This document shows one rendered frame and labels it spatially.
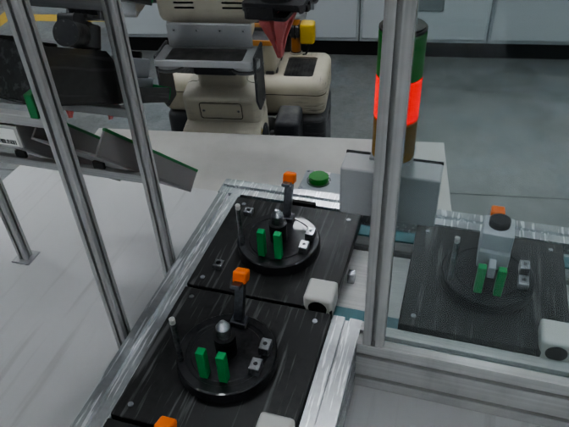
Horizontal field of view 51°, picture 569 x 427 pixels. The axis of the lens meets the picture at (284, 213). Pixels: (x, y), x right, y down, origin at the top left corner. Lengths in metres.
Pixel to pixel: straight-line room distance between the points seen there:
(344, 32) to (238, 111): 2.39
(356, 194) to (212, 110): 1.01
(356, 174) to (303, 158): 0.72
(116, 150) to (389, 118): 0.45
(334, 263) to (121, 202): 0.57
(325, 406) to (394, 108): 0.41
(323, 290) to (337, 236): 0.15
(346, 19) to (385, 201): 3.31
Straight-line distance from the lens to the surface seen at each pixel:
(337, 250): 1.01
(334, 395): 0.83
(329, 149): 1.47
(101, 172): 1.02
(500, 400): 0.94
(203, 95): 1.69
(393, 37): 0.60
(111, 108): 0.93
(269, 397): 0.82
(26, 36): 0.71
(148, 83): 1.02
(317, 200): 1.13
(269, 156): 1.45
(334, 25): 4.00
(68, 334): 1.11
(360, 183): 0.73
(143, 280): 1.16
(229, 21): 1.58
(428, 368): 0.91
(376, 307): 0.84
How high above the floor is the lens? 1.65
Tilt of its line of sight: 38 degrees down
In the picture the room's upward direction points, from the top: 3 degrees counter-clockwise
